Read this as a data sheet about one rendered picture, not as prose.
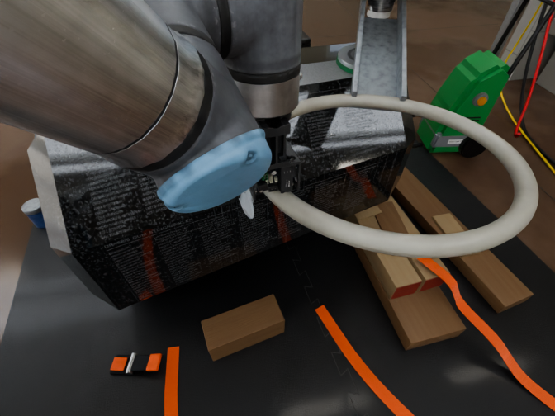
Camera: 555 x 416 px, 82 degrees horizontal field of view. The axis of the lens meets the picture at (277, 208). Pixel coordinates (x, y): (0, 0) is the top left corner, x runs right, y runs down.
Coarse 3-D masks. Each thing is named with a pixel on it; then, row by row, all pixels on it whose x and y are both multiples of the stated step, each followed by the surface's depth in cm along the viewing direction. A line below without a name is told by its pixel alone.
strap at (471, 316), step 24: (432, 264) 128; (456, 288) 124; (336, 336) 128; (168, 360) 122; (360, 360) 122; (504, 360) 117; (168, 384) 116; (528, 384) 116; (168, 408) 111; (552, 408) 111
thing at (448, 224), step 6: (438, 216) 162; (444, 216) 162; (450, 216) 162; (438, 222) 159; (444, 222) 159; (450, 222) 159; (456, 222) 159; (444, 228) 156; (450, 228) 156; (456, 228) 156; (480, 252) 147
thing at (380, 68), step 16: (400, 0) 91; (400, 16) 88; (368, 32) 89; (384, 32) 89; (400, 32) 84; (368, 48) 86; (384, 48) 85; (400, 48) 81; (368, 64) 83; (384, 64) 82; (400, 64) 78; (352, 80) 80; (368, 80) 80; (384, 80) 80; (400, 80) 75; (352, 96) 74; (400, 96) 73
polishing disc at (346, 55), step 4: (344, 48) 111; (348, 48) 111; (352, 48) 111; (340, 52) 109; (344, 52) 109; (348, 52) 109; (352, 52) 109; (340, 56) 107; (344, 56) 107; (348, 56) 107; (352, 56) 107; (340, 60) 106; (344, 60) 104; (348, 60) 104; (352, 60) 104; (344, 64) 104; (348, 64) 103; (352, 64) 102; (352, 68) 103
